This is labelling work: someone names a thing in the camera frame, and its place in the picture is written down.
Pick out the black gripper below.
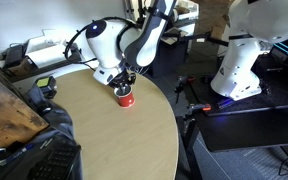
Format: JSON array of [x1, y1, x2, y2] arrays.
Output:
[[109, 71, 136, 95]]

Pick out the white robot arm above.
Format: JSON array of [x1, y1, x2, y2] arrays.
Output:
[[86, 0, 288, 101]]

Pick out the red floral mug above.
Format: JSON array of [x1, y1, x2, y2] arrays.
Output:
[[114, 86, 135, 108]]

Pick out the black device with green label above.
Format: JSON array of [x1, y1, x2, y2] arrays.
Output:
[[30, 76, 57, 99]]

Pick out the black keyboard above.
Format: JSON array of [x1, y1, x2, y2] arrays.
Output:
[[27, 144, 81, 180]]

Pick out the wooden desk shelf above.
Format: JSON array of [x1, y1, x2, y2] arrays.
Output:
[[0, 74, 49, 147]]

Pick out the black bag on table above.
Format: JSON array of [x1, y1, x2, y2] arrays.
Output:
[[0, 89, 83, 180]]

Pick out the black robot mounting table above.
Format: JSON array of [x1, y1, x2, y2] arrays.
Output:
[[182, 56, 288, 177]]

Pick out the orange handled clamp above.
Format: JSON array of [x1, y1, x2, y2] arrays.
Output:
[[174, 76, 195, 100], [187, 103, 211, 115]]

